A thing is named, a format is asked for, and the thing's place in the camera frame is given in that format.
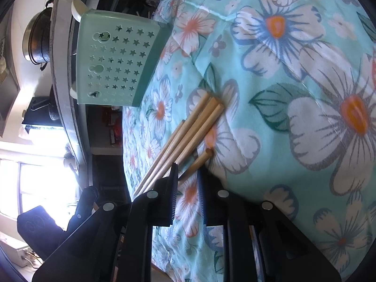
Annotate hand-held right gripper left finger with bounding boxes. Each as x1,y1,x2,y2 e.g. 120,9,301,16
32,162,180,282

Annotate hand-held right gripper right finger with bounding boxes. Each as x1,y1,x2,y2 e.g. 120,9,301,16
197,169,343,282

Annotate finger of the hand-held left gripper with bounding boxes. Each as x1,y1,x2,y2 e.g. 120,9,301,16
66,186,99,236

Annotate wooden chopstick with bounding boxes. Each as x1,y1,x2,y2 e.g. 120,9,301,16
137,91,212,196
141,96,221,194
164,103,225,171
178,148,215,183
133,120,186,196

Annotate green star-pattern utensil basket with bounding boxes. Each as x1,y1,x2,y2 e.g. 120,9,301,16
71,9,172,107

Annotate window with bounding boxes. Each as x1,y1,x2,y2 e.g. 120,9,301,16
0,141,80,221

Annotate red snack packages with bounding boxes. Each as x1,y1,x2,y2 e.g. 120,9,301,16
101,107,124,147

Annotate black wok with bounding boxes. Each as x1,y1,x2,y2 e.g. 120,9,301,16
31,98,62,121

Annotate black glossy panel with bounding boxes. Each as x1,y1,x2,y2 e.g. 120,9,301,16
21,96,63,130

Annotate steel range hood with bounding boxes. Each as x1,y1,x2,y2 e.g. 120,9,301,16
0,35,21,136

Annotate floral turquoise blanket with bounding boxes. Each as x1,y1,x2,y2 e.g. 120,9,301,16
122,0,376,282

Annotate black steamer pot steel lid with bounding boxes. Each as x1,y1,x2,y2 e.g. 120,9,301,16
23,0,55,71

